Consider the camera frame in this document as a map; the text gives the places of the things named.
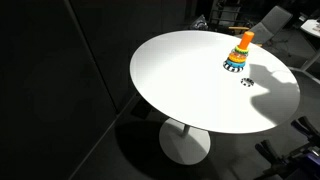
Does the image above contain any light green toothed ring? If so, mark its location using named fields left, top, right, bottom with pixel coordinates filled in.
left=234, top=45, right=250, bottom=57

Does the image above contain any black white striped stand base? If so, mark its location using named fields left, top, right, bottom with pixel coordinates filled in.
left=223, top=61, right=244, bottom=72

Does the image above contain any grey chair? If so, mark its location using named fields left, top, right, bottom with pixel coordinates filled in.
left=250, top=6, right=292, bottom=46

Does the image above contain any white side table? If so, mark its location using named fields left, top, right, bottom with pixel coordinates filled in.
left=291, top=19, right=320, bottom=84

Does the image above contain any white round table pedestal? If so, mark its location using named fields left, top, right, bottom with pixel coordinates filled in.
left=159, top=118, right=211, bottom=165

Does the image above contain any blue stacking ring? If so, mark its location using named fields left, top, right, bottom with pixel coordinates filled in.
left=226, top=58, right=246, bottom=69

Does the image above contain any small black white ring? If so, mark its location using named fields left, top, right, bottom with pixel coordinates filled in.
left=240, top=77, right=255, bottom=87

